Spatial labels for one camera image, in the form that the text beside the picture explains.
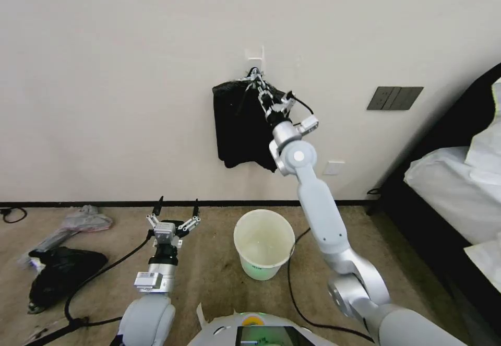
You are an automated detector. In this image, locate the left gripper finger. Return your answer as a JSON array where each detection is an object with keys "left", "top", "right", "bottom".
[
  {"left": 176, "top": 198, "right": 203, "bottom": 238},
  {"left": 146, "top": 195, "right": 165, "bottom": 232}
]

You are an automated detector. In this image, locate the white plastic trash bin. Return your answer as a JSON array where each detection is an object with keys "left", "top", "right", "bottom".
[{"left": 233, "top": 209, "right": 296, "bottom": 282}]

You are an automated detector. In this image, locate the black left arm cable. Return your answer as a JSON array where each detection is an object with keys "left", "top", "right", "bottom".
[{"left": 64, "top": 228, "right": 157, "bottom": 326}]

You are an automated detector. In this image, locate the white adhesive wall hook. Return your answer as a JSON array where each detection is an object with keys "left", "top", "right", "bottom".
[{"left": 245, "top": 46, "right": 265, "bottom": 69}]

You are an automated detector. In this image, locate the black crumpled trash bag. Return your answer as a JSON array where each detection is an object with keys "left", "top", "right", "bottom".
[{"left": 26, "top": 245, "right": 109, "bottom": 315}]

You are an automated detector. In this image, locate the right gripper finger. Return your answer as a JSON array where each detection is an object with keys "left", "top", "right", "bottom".
[
  {"left": 239, "top": 68, "right": 275, "bottom": 113},
  {"left": 260, "top": 78, "right": 294, "bottom": 113}
]

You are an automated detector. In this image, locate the black floor cable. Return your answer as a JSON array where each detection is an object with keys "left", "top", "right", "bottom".
[{"left": 287, "top": 228, "right": 375, "bottom": 343}]

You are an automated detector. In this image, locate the grey plastic packet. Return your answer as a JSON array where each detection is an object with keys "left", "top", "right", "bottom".
[{"left": 17, "top": 205, "right": 115, "bottom": 269}]

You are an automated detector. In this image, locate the white bed sheet corner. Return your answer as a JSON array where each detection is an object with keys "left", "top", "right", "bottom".
[{"left": 463, "top": 239, "right": 501, "bottom": 296}]

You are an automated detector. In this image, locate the white robot front shell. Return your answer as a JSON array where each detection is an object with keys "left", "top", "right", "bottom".
[{"left": 187, "top": 302, "right": 326, "bottom": 346}]

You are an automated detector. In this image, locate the grey wall switch panel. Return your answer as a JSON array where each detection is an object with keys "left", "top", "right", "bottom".
[{"left": 366, "top": 86, "right": 425, "bottom": 111}]

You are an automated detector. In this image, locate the white wall outlet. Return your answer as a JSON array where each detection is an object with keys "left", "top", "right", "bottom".
[{"left": 321, "top": 160, "right": 345, "bottom": 177}]

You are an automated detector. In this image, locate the black bed frame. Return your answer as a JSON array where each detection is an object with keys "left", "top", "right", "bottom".
[{"left": 365, "top": 62, "right": 501, "bottom": 346}]

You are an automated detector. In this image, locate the black trash bag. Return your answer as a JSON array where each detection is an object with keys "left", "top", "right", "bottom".
[
  {"left": 212, "top": 79, "right": 291, "bottom": 175},
  {"left": 26, "top": 245, "right": 109, "bottom": 315}
]

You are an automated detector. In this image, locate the black plug with cable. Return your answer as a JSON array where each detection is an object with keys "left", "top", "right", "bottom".
[{"left": 0, "top": 205, "right": 28, "bottom": 224}]

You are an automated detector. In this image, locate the black baseboard strip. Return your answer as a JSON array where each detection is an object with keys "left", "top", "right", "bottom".
[{"left": 0, "top": 200, "right": 389, "bottom": 209}]

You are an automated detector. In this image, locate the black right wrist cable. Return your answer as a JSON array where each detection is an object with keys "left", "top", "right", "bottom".
[{"left": 285, "top": 90, "right": 315, "bottom": 119}]

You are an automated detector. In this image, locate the white duvet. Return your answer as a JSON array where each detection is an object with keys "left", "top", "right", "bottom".
[{"left": 403, "top": 81, "right": 501, "bottom": 246}]

